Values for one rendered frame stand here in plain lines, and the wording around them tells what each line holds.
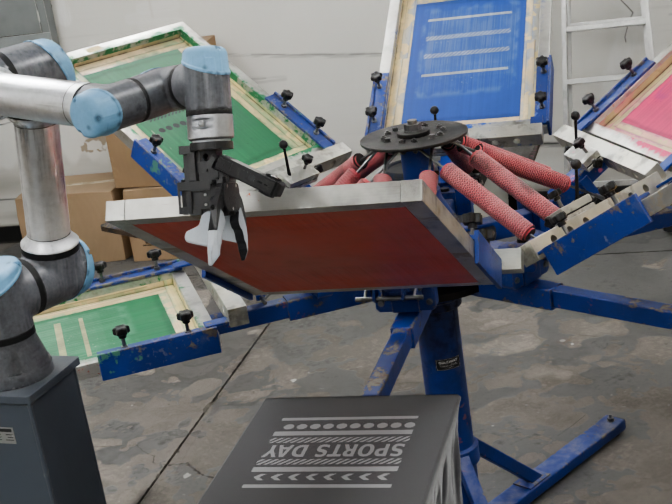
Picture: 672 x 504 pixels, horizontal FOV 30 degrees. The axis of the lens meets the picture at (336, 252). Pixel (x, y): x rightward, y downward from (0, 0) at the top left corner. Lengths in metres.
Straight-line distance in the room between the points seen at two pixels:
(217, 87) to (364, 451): 0.87
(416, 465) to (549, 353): 2.75
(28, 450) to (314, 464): 0.56
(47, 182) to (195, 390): 2.92
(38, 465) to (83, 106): 0.83
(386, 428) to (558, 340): 2.72
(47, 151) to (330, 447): 0.81
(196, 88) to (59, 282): 0.66
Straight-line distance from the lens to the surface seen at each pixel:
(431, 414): 2.65
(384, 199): 2.12
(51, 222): 2.51
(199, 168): 2.05
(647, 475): 4.28
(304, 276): 2.76
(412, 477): 2.43
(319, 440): 2.62
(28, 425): 2.52
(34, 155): 2.46
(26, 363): 2.52
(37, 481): 2.58
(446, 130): 3.46
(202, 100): 2.03
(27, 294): 2.50
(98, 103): 2.01
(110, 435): 5.09
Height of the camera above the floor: 2.14
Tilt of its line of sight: 19 degrees down
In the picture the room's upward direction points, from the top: 9 degrees counter-clockwise
